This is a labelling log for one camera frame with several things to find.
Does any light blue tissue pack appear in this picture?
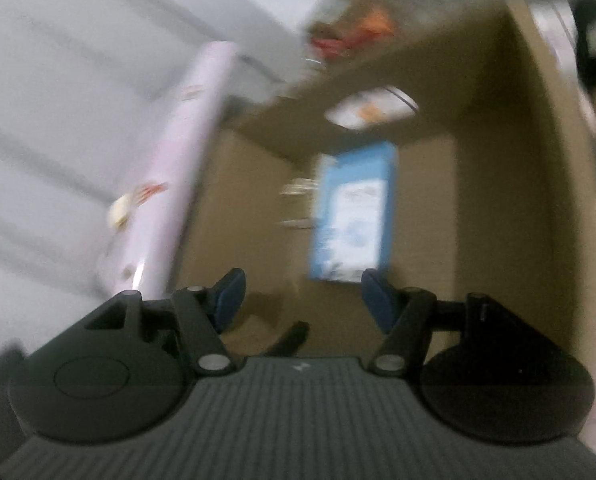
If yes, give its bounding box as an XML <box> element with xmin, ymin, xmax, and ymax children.
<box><xmin>308</xmin><ymin>141</ymin><xmax>399</xmax><ymax>285</ymax></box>

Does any pink rolled mat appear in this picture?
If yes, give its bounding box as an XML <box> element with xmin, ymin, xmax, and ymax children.
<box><xmin>95</xmin><ymin>42</ymin><xmax>239</xmax><ymax>301</ymax></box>

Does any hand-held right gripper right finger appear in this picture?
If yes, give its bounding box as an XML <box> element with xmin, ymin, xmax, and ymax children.
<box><xmin>360</xmin><ymin>268</ymin><xmax>523</xmax><ymax>376</ymax></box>

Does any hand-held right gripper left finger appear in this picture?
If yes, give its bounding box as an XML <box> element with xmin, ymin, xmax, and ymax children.
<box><xmin>85</xmin><ymin>268</ymin><xmax>246</xmax><ymax>376</ymax></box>

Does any yellowish crumpled paper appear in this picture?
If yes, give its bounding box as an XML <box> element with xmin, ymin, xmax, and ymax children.
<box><xmin>107</xmin><ymin>195</ymin><xmax>131</xmax><ymax>226</ymax></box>

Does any brown cardboard box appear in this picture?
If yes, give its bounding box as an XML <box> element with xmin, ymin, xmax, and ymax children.
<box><xmin>170</xmin><ymin>0</ymin><xmax>596</xmax><ymax>361</ymax></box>

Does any white curtain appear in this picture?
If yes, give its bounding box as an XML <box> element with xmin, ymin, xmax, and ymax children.
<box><xmin>0</xmin><ymin>0</ymin><xmax>299</xmax><ymax>341</ymax></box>

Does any white printed bag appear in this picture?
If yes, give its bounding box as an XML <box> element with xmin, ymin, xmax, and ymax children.
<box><xmin>328</xmin><ymin>87</ymin><xmax>419</xmax><ymax>128</ymax></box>

